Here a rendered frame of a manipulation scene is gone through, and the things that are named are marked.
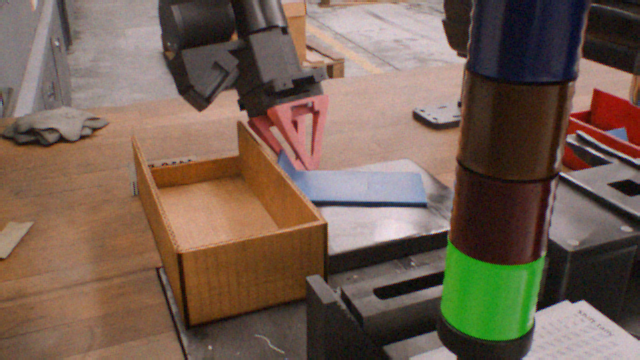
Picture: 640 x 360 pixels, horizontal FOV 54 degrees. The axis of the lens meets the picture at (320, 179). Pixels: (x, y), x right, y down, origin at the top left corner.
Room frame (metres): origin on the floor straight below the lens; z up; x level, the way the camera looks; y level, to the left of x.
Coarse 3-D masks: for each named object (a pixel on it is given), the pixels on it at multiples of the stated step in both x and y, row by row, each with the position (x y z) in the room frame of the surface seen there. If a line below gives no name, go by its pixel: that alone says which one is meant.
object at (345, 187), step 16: (288, 160) 0.62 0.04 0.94; (304, 176) 0.61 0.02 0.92; (320, 176) 0.61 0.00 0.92; (336, 176) 0.61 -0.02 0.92; (352, 176) 0.61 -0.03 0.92; (368, 176) 0.61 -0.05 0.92; (384, 176) 0.61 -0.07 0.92; (400, 176) 0.61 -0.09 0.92; (416, 176) 0.61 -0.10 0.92; (304, 192) 0.57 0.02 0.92; (320, 192) 0.57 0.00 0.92; (336, 192) 0.57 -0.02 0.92; (352, 192) 0.57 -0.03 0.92; (368, 192) 0.57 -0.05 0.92; (384, 192) 0.57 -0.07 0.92; (400, 192) 0.57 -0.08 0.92; (416, 192) 0.57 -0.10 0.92
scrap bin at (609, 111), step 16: (592, 96) 0.81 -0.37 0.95; (608, 96) 0.79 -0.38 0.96; (576, 112) 0.80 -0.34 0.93; (592, 112) 0.81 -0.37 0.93; (608, 112) 0.78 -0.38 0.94; (624, 112) 0.76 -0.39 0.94; (576, 128) 0.68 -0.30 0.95; (592, 128) 0.66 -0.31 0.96; (608, 128) 0.78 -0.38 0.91; (608, 144) 0.64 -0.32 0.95; (624, 144) 0.62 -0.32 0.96; (576, 160) 0.67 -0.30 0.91
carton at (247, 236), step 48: (240, 144) 0.65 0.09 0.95; (144, 192) 0.55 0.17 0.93; (192, 192) 0.61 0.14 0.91; (240, 192) 0.61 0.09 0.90; (288, 192) 0.50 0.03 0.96; (192, 240) 0.51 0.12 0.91; (240, 240) 0.40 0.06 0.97; (288, 240) 0.42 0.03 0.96; (192, 288) 0.39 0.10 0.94; (240, 288) 0.40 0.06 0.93; (288, 288) 0.42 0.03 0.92
